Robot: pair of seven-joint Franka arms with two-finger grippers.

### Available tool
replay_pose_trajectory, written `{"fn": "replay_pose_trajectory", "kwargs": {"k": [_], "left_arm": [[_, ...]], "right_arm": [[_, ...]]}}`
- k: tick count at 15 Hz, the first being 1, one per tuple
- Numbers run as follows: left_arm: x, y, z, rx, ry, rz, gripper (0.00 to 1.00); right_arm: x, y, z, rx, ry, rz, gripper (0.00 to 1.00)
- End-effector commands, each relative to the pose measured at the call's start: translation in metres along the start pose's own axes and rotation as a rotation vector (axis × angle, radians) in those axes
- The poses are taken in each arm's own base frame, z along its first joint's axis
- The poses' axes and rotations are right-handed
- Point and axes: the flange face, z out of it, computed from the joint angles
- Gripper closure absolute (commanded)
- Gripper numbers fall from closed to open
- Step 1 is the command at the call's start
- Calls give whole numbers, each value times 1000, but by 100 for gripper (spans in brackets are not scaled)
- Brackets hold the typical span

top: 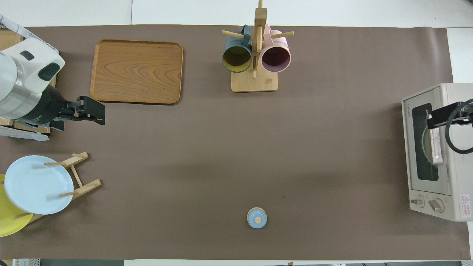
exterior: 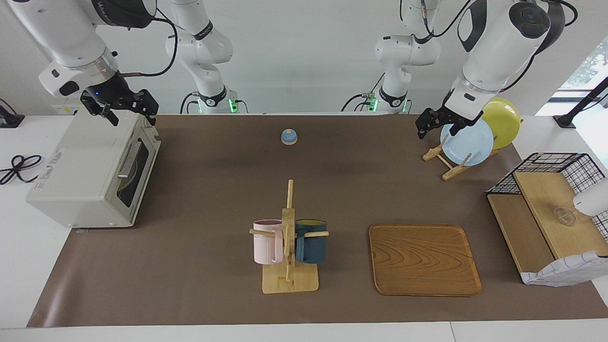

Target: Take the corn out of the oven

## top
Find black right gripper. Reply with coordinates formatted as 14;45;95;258
427;102;473;129

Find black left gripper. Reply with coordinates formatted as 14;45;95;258
15;85;106;132

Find pale green plate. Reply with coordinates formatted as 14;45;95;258
421;129;433;164

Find glass oven door with handle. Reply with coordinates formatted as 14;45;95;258
402;87;453;196

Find cream toaster oven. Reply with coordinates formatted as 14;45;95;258
402;83;473;222

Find wooden plate rack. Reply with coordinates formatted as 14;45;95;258
15;151;102;224

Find light blue plate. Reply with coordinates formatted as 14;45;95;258
4;155;74;215

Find wooden serving tray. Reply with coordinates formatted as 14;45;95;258
90;40;184;105

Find yellow plate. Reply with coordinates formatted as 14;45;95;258
0;174;34;237

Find brown table mat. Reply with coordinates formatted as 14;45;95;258
0;25;472;260

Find dark teal mug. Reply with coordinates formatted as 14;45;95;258
222;25;253;74

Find pink mug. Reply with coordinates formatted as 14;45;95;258
261;30;292;73

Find wooden mug tree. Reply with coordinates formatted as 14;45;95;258
222;0;295;93

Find small blue call bell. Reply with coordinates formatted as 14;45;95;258
247;207;268;229

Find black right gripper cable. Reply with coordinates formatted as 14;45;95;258
445;99;473;154

